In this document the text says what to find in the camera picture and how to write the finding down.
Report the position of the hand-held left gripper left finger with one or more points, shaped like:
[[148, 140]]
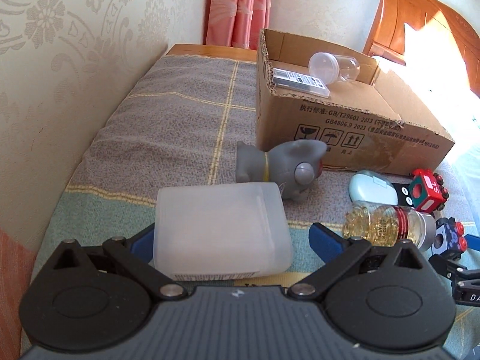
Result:
[[144, 239]]

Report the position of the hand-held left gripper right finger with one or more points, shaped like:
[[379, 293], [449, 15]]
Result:
[[325, 238]]

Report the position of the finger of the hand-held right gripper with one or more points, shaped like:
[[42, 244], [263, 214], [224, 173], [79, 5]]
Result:
[[450, 268], [473, 238]]

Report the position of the bottle of yellow capsules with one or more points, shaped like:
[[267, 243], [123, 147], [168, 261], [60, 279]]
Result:
[[378, 223]]

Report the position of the red toy train car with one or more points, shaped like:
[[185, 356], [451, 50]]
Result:
[[427, 191]]

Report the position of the light blue computer mouse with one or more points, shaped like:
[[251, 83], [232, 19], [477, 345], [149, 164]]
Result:
[[371, 189]]

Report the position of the translucent white plastic box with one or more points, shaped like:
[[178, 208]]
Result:
[[217, 228]]

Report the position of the black digital timer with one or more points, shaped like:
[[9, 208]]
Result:
[[403, 195]]

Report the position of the grey cat toy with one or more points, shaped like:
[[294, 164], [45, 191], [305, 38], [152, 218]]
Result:
[[285, 161]]

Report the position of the cardboard box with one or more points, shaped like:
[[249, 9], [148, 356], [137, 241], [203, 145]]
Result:
[[300, 120]]

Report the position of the light blue bed sheet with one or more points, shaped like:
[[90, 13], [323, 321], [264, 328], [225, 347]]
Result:
[[468, 180]]

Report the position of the plaid blanket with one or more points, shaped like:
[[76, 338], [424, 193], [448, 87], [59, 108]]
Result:
[[168, 120]]

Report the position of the orange cloth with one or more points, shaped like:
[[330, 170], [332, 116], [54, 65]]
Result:
[[13, 288]]

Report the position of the clear plastic jar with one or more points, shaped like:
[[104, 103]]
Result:
[[326, 66]]

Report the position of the white pillow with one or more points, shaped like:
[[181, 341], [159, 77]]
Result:
[[431, 52]]

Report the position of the wooden cabinet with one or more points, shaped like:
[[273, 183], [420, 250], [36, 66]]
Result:
[[210, 49]]

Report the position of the wooden headboard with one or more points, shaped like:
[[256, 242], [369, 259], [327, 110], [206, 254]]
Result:
[[412, 7]]

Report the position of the pink curtain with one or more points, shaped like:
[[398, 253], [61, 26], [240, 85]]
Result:
[[240, 7]]

